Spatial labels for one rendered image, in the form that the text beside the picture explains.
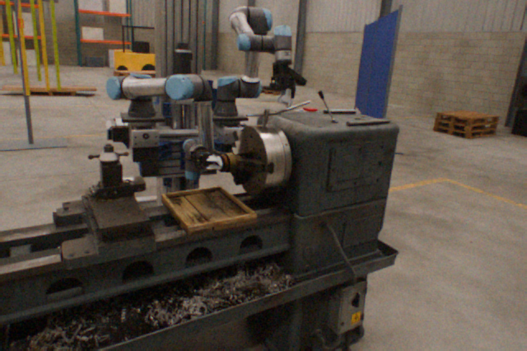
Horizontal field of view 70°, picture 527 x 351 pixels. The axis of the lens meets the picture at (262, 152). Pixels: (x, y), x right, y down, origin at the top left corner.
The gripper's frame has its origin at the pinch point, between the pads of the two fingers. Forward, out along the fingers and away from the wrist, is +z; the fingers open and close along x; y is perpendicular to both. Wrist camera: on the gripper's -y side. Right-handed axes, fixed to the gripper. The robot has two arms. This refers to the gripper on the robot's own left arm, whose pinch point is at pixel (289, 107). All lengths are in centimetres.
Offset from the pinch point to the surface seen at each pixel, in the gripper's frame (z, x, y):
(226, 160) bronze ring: 21.8, -4.6, 30.7
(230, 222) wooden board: 46, 5, 34
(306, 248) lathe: 65, 3, -4
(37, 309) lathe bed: 65, -1, 102
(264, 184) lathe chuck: 33.0, 4.0, 17.2
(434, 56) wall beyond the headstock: -193, -603, -976
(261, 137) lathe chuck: 12.7, 3.5, 17.5
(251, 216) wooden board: 45, 5, 25
